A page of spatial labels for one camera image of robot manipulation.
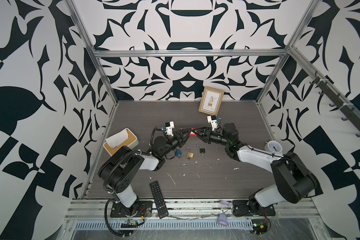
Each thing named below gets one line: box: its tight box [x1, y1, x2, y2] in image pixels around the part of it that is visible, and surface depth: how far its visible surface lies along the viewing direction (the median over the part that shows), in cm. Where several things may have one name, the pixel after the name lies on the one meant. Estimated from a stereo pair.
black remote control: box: [149, 180, 169, 219], surface depth 77 cm
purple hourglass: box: [218, 199, 230, 227], surface depth 73 cm
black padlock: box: [197, 144, 206, 154], surface depth 96 cm
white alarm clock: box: [264, 140, 283, 154], surface depth 95 cm
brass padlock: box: [185, 146, 194, 158], surface depth 94 cm
